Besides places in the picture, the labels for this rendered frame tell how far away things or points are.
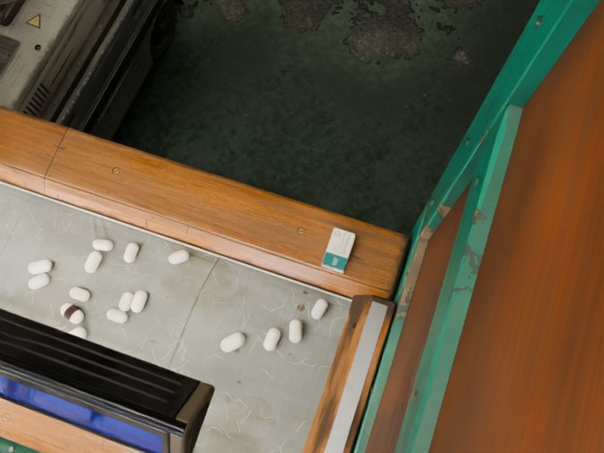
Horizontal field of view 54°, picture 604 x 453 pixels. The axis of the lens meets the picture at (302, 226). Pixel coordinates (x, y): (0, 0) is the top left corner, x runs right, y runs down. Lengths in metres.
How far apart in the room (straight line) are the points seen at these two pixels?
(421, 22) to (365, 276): 1.24
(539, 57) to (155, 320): 0.71
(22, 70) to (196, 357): 0.84
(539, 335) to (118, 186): 0.82
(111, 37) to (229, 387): 1.02
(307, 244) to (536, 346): 0.69
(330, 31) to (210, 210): 1.13
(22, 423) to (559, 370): 0.86
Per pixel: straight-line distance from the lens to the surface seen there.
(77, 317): 0.98
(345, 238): 0.90
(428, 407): 0.39
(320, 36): 1.97
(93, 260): 0.98
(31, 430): 0.99
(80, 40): 1.62
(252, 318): 0.93
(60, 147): 1.06
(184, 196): 0.96
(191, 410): 0.58
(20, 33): 1.57
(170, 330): 0.95
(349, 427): 0.80
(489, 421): 0.28
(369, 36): 1.97
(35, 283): 1.02
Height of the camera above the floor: 1.66
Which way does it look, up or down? 75 degrees down
